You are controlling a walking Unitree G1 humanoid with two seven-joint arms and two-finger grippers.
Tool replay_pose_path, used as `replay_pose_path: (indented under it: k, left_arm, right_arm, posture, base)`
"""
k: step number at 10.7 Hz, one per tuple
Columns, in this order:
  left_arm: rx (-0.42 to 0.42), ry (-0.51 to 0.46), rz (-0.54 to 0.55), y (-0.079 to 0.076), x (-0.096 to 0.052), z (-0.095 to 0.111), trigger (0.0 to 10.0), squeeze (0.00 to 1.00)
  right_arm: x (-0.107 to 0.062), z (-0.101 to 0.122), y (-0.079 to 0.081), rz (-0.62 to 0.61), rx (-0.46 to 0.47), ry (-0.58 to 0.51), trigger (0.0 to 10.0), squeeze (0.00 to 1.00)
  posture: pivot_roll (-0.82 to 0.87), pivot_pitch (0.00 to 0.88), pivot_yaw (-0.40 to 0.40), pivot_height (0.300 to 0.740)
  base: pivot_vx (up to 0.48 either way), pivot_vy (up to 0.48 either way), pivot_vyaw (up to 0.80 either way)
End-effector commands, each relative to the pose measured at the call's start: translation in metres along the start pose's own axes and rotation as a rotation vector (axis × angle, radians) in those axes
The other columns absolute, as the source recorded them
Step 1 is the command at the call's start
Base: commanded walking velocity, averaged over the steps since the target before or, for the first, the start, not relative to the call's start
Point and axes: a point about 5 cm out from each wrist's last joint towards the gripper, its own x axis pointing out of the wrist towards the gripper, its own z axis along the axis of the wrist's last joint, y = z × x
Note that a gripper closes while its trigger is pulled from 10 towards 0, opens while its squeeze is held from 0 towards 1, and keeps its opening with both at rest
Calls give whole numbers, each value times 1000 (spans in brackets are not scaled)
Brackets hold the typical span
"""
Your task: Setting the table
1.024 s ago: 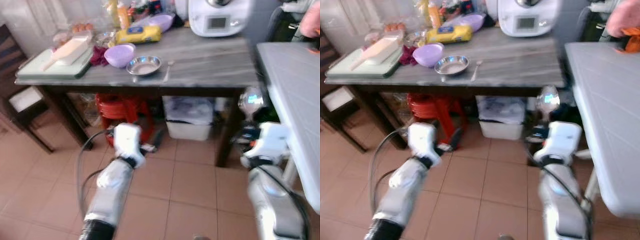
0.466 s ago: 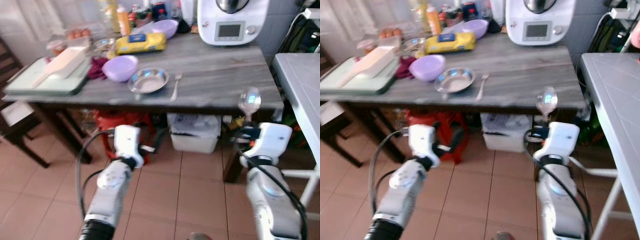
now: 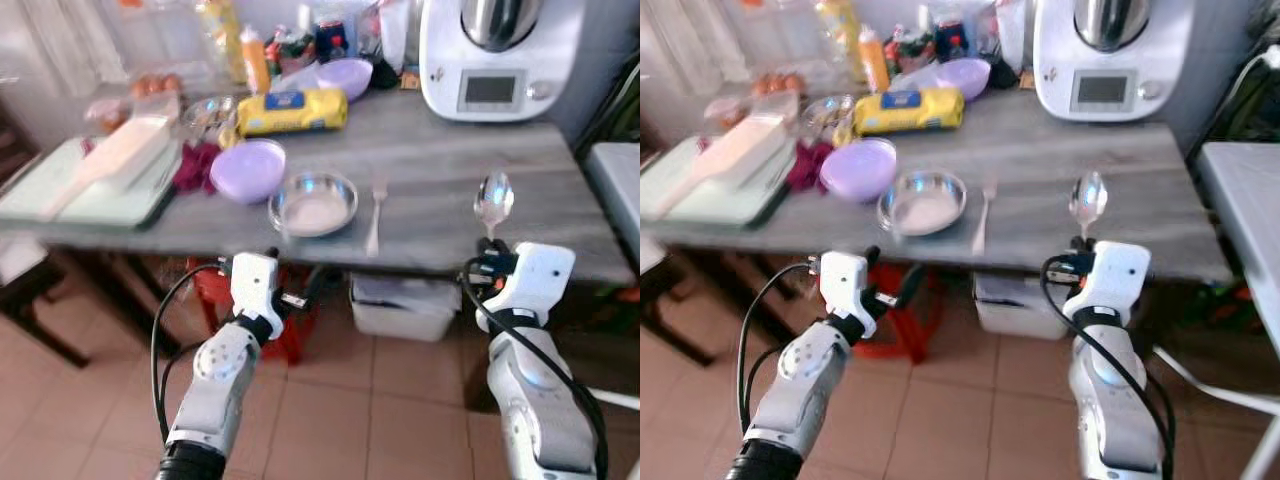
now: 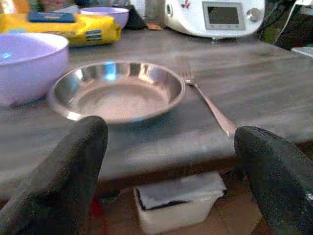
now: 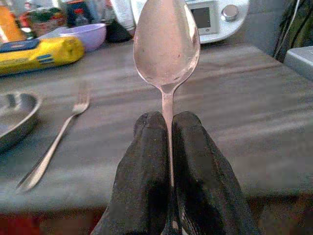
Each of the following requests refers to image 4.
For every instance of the silver metal fork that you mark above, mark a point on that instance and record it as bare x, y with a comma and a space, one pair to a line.
212, 107

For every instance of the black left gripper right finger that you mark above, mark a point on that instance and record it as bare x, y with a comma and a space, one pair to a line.
276, 176

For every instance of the white food processor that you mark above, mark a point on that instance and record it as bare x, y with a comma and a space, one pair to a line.
195, 19

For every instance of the stainless steel plate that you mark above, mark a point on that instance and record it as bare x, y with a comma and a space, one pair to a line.
117, 98

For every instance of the white plastic storage box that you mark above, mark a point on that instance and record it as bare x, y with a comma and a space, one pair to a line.
176, 210

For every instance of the clear glass jar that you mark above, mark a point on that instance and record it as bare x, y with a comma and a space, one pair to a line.
154, 11

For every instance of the yellow kitchen cloth package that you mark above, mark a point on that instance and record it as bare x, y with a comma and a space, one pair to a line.
73, 29

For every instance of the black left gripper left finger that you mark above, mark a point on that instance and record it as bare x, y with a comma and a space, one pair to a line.
61, 176

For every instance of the purple plastic bowl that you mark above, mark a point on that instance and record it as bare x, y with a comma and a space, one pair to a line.
107, 17
29, 71

